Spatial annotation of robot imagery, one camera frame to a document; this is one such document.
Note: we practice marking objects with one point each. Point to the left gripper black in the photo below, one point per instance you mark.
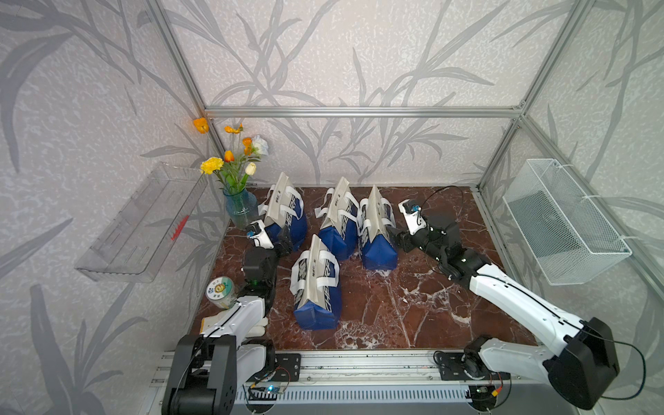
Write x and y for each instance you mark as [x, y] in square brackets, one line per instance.
[283, 247]

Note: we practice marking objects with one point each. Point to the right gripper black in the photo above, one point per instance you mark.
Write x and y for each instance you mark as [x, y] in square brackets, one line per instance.
[403, 237]

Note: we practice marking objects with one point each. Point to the takeout bag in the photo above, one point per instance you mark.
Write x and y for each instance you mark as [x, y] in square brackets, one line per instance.
[377, 250]
[283, 213]
[315, 285]
[340, 229]

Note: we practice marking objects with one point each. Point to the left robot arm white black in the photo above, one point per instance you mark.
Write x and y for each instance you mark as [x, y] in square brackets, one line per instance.
[209, 369]

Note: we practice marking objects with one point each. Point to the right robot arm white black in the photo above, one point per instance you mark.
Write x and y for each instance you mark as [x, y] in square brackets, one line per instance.
[577, 358]

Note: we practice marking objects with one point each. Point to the round tape roll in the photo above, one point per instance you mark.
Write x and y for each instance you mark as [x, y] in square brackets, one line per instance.
[222, 293]

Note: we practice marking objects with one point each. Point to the blue glass vase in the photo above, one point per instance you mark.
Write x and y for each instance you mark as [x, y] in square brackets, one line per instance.
[242, 208]

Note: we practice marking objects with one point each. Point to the red item on shelf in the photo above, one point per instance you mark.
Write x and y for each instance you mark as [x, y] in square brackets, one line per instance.
[179, 228]

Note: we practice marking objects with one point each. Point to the artificial flower bouquet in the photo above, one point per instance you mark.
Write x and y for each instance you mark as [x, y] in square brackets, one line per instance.
[237, 165]

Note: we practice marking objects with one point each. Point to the left circuit board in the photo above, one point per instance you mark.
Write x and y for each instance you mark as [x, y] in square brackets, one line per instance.
[270, 392]

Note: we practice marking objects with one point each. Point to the circuit board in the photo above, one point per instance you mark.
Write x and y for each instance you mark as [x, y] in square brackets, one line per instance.
[485, 399]
[270, 392]

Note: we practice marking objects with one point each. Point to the right circuit board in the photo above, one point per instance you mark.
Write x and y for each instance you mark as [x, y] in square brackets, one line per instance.
[485, 399]

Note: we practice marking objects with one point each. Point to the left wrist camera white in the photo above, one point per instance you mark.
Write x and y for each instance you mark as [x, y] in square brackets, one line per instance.
[257, 234]

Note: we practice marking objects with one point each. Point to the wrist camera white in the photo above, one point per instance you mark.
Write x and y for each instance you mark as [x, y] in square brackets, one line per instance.
[412, 212]
[257, 234]

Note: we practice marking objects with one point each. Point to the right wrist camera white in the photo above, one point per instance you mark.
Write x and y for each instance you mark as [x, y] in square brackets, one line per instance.
[412, 212]

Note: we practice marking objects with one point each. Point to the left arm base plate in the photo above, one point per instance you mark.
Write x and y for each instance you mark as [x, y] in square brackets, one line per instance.
[284, 367]

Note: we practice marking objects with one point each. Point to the aluminium front rail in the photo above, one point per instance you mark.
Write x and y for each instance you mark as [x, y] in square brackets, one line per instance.
[365, 367]

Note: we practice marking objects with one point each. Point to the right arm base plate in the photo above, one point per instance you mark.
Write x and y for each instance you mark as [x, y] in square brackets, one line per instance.
[465, 367]

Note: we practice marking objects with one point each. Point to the white wire basket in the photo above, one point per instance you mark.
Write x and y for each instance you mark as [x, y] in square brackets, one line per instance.
[570, 238]

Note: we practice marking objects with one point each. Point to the clear plastic wall shelf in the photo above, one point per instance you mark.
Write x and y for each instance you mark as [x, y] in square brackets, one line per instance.
[137, 242]

